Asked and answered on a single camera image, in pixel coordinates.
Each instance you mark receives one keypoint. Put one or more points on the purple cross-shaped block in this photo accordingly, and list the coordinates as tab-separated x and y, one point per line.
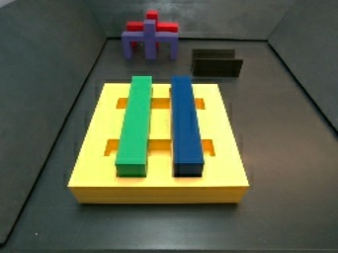
150	38

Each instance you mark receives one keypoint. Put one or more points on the yellow slotted base board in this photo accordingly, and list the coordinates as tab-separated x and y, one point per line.
94	182

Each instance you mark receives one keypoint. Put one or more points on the blue rectangular bar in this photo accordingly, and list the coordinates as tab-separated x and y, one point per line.
188	152

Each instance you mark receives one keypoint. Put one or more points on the green rectangular bar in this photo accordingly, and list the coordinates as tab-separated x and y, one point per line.
133	151

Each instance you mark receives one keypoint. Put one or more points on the red cross-shaped block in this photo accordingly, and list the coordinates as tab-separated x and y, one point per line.
168	26

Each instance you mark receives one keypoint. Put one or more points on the black angle bracket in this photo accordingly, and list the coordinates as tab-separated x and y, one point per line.
216	63

